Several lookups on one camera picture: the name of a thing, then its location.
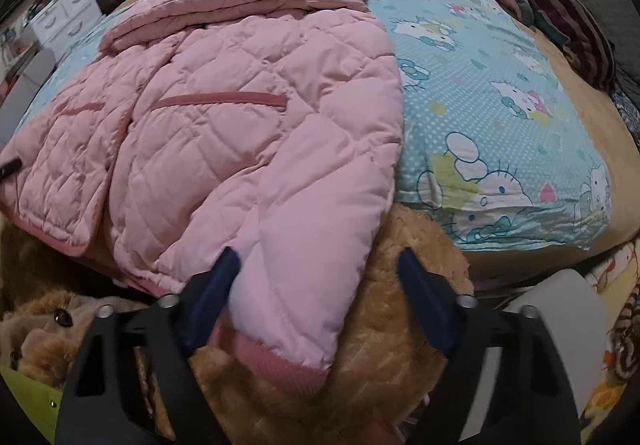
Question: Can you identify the brown plush teddy bear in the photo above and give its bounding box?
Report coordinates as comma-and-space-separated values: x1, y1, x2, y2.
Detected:
0, 205, 476, 445

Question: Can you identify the white drawer cabinet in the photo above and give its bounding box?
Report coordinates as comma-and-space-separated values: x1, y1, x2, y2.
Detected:
30, 0, 101, 46

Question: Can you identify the dark clothes pile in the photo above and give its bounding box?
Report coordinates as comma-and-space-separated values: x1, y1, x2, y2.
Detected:
97, 0, 136, 16

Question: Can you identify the white rounded object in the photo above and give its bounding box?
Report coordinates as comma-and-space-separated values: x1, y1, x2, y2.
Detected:
502, 270, 601, 426

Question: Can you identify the blue cartoon print blanket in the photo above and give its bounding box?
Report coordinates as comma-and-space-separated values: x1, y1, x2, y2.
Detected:
10, 0, 613, 251

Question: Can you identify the blue patterned cloth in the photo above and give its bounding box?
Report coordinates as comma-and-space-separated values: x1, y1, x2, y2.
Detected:
610, 87, 640, 146

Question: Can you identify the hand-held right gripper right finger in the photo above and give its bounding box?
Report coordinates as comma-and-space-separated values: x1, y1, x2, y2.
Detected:
397, 247, 583, 445

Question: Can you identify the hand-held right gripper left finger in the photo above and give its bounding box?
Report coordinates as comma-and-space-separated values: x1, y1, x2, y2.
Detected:
54, 246, 242, 445

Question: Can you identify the printed cartoon cloth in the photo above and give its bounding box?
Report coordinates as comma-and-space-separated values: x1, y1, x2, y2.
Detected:
582, 240, 640, 431

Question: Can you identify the pink quilted jacket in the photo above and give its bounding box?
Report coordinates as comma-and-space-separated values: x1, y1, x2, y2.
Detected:
0, 0, 405, 398

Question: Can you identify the lime green board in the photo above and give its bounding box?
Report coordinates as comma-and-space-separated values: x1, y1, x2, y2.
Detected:
0, 360, 63, 431

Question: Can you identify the dark striped cloth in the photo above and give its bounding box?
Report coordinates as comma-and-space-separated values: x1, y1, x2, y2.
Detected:
520, 0, 616, 90

